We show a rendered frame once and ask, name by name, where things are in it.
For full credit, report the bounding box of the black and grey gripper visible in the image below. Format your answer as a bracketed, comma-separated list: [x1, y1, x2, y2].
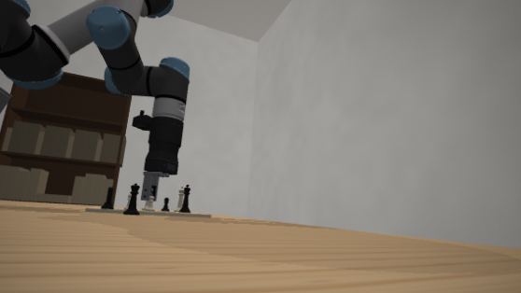
[132, 98, 186, 202]

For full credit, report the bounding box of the white chess king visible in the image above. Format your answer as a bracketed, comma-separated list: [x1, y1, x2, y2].
[175, 187, 184, 212]

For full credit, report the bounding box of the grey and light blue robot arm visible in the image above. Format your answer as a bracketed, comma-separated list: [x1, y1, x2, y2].
[0, 0, 190, 104]

